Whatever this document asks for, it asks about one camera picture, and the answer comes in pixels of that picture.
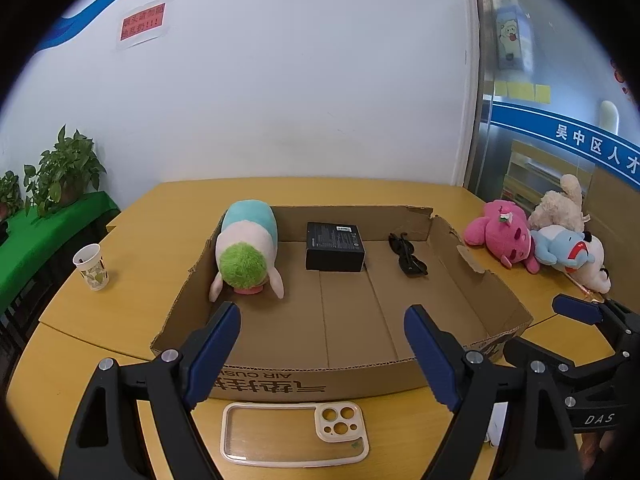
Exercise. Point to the cartoon door sticker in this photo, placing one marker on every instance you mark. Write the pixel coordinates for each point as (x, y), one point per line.
(514, 37)

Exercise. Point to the small potted green plant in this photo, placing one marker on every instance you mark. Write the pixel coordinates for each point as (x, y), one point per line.
(10, 195)

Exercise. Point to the black product box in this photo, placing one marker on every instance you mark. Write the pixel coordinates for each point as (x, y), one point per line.
(333, 248)

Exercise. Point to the large potted green plant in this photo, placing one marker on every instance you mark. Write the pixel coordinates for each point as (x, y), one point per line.
(62, 174)

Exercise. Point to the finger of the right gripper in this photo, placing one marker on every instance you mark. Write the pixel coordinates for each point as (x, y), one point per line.
(521, 353)
(612, 319)

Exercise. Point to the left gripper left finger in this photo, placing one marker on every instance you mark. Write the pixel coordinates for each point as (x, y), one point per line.
(106, 440)

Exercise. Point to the beige plush toy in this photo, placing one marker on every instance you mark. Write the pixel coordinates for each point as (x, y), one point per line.
(561, 208)

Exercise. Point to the blue white plush toy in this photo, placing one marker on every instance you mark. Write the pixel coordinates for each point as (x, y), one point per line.
(579, 255)

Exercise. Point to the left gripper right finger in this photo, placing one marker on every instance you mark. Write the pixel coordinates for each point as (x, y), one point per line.
(537, 441)

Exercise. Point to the red wall sign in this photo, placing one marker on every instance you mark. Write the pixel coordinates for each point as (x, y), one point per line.
(143, 21)

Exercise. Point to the pink plush toy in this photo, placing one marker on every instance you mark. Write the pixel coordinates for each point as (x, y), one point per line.
(503, 229)

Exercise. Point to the paper cup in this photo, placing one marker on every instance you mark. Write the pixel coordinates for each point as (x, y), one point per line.
(89, 263)

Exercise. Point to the cream clear phone case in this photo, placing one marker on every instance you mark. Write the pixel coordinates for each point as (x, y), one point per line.
(298, 435)

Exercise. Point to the green cloth side table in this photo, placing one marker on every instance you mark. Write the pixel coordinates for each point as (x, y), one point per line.
(32, 241)

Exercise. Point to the cardboard box tray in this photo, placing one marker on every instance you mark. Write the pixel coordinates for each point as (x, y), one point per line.
(340, 335)

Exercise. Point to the green pink teal plush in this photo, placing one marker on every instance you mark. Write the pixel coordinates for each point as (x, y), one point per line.
(246, 250)

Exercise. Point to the black sunglasses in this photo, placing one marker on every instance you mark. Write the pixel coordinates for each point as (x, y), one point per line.
(409, 263)

